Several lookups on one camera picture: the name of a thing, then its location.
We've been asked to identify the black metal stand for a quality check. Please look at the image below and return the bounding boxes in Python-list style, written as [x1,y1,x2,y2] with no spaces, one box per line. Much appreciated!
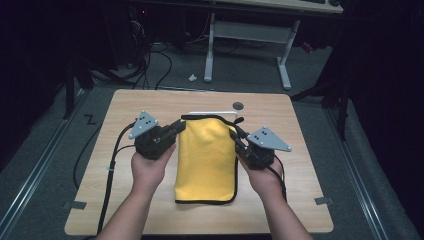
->
[289,74,353,142]
[62,54,96,120]

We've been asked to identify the black floor cables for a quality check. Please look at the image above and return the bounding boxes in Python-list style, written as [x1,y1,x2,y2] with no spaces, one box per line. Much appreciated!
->
[128,19,174,90]

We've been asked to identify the desk with white legs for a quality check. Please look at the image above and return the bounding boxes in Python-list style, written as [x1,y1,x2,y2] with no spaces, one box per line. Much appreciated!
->
[203,0,344,91]

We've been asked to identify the person's right hand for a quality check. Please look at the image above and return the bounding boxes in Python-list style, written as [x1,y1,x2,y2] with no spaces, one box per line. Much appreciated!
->
[237,155,285,201]

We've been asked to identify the thick black gripper cable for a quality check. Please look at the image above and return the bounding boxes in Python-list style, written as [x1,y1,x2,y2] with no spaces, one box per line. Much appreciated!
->
[96,121,138,235]

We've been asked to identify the person's left hand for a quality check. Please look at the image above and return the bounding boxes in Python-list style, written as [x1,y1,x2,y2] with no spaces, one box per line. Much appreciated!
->
[130,143,177,196]

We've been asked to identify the yellow cloth with black trim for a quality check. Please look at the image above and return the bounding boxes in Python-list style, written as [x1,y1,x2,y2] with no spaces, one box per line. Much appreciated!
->
[174,114,240,205]

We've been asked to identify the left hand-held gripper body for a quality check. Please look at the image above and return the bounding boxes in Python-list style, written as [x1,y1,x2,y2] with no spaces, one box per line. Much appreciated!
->
[128,110,177,161]

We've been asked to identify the thin black cable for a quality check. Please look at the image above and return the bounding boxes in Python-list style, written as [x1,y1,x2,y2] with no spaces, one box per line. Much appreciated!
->
[72,123,103,190]

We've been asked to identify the metal floor rail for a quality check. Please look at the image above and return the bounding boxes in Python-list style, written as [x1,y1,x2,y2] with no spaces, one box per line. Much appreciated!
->
[323,106,389,240]
[0,88,88,236]

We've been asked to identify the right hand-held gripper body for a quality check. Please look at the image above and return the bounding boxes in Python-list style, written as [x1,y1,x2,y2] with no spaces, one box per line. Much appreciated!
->
[237,125,293,171]

